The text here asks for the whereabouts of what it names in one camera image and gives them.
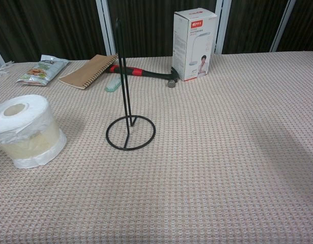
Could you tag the beige woven tablecloth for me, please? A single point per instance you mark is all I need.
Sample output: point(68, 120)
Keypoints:
point(197, 165)

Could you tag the mint green scrub brush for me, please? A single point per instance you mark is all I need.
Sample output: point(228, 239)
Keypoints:
point(113, 86)

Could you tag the snack bag with nuts print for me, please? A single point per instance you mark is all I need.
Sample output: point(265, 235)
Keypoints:
point(41, 71)

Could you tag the red and black hammer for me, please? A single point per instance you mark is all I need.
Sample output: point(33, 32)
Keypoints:
point(146, 73)

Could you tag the white desk lamp box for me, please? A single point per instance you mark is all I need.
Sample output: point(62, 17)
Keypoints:
point(194, 48)

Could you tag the brown spiral notebook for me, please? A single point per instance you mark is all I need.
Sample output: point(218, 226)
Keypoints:
point(87, 72)

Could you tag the white paper towel roll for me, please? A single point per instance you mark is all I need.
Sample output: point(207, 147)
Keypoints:
point(24, 132)

